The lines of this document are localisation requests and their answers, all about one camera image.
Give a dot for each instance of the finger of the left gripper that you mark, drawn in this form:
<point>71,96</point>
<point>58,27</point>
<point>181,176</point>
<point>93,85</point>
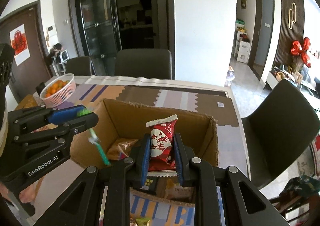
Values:
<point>27,120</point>
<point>51,131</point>

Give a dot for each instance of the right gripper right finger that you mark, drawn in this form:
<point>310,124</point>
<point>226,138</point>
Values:
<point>222,194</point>

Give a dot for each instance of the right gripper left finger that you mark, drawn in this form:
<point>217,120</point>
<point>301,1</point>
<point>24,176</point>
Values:
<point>101,196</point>

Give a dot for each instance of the green lollipop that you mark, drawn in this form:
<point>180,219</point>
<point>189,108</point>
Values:
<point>93,138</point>

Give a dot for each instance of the dark green snack packet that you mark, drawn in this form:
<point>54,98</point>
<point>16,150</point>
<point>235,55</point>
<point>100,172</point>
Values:
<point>152,186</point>

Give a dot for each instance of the red white heart snack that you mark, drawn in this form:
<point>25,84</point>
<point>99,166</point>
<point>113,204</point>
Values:
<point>162,135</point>

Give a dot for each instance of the gold red candy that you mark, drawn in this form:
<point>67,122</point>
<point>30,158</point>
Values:
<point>143,221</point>

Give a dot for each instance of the person left hand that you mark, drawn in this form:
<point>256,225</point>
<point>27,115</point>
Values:
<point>26,196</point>

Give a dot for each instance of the yellow woven tissue box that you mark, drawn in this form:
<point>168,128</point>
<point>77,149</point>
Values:
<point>27,102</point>

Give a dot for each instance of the pink basket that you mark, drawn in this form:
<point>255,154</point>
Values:
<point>58,91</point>

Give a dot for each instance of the oranges in basket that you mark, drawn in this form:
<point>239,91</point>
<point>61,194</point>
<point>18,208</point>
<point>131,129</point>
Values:
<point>55,87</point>

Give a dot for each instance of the brown cardboard box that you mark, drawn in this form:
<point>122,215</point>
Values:
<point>123,126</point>

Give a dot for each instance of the orange snack bag in box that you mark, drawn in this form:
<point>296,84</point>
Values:
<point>121,148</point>

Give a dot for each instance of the brown wooden chair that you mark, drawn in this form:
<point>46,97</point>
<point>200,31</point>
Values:
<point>297,210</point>

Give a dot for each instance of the dark chair far left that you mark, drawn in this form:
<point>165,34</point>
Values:
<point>79,66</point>

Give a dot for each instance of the green patterned cloth bag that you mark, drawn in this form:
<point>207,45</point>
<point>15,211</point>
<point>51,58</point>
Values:
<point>302,186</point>

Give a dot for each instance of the red fu door poster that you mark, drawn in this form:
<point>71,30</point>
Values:
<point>19,43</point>

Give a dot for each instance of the dark chair right side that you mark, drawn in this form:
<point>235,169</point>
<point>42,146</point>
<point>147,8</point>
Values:
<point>278,132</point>

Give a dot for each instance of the dark chair behind box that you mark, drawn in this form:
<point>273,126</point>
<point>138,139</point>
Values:
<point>147,63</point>

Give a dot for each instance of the colourful patterned table mat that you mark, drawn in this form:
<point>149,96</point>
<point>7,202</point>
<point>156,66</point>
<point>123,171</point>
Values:
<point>214,101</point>

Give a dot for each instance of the black glass sliding door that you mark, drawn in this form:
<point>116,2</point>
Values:
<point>101,28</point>

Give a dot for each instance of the white storage shelf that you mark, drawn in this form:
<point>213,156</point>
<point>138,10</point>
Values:
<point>242,46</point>

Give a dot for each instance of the red foil balloon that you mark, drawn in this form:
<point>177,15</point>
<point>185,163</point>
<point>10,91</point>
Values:
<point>298,49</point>

